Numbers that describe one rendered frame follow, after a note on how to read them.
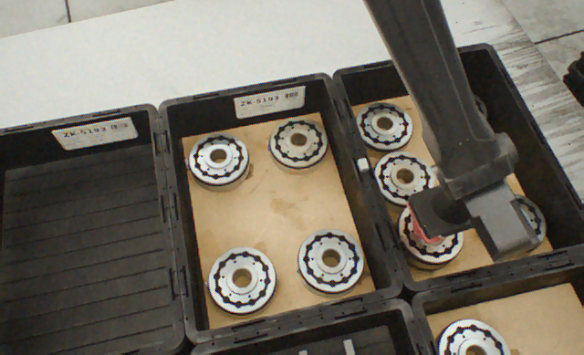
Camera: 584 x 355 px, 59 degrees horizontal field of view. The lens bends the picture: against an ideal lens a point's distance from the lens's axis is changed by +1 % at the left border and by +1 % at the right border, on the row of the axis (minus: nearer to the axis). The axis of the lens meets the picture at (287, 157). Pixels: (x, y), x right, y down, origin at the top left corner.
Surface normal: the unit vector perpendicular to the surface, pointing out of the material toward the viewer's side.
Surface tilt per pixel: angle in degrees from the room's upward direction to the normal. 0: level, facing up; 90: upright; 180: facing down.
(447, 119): 79
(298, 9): 0
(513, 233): 27
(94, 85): 0
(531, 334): 0
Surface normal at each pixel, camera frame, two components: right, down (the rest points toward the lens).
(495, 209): -0.37, -0.21
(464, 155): 0.22, 0.74
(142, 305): 0.00, -0.50
